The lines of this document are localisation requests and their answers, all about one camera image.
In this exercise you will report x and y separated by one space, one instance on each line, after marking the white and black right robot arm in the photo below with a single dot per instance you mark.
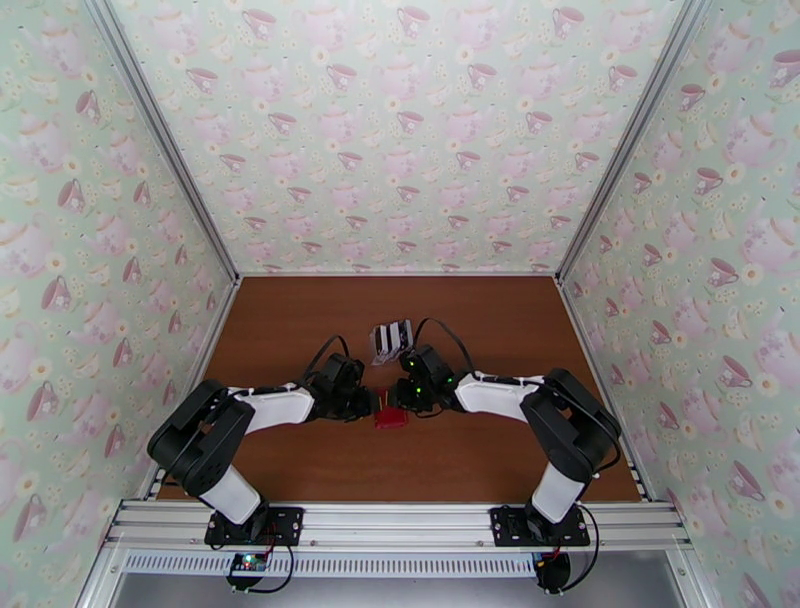
494 390

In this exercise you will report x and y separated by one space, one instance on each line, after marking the aluminium front mounting rail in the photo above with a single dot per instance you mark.
400 522

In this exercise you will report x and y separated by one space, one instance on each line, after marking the dark brown card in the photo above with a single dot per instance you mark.
377 341

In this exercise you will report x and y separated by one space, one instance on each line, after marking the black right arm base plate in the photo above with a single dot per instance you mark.
507 522

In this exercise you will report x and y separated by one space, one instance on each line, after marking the aluminium right side rail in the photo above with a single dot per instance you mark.
587 350

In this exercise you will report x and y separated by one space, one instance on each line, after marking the aluminium right corner post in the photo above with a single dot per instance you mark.
632 134

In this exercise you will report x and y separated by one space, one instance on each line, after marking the controller board with green light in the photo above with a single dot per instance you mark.
248 563

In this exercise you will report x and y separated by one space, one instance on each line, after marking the red card holder wallet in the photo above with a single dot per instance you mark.
390 419

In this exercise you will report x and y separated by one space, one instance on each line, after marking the aluminium left corner post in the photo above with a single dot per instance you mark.
163 134

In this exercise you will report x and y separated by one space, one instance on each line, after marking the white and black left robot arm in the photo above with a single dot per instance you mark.
275 403

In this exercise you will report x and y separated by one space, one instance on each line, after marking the aluminium back rail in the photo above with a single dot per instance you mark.
400 274

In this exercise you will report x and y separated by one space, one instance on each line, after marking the clear acrylic card stand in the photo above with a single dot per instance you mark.
380 359

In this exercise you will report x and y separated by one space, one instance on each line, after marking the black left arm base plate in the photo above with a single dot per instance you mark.
289 522

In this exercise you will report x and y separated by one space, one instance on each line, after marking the aluminium corner post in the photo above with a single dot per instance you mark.
163 134
632 134

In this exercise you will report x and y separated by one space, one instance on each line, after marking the aluminium left side rail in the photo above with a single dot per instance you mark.
208 350

